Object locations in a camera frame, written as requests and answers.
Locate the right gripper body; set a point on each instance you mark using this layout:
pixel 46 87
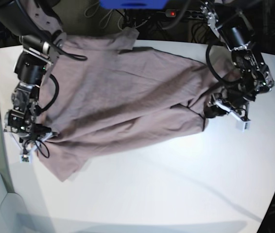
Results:
pixel 23 125

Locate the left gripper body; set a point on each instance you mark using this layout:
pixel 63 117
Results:
pixel 235 101

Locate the mauve t-shirt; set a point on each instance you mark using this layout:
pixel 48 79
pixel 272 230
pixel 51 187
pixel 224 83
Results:
pixel 121 98

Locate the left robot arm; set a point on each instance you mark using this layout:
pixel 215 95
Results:
pixel 232 28

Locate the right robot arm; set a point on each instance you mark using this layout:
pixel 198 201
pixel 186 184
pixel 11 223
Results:
pixel 41 34

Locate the blue box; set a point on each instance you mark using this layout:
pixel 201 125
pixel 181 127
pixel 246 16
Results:
pixel 133 4

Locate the black power strip red switch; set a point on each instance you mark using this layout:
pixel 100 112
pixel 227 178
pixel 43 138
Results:
pixel 188 14

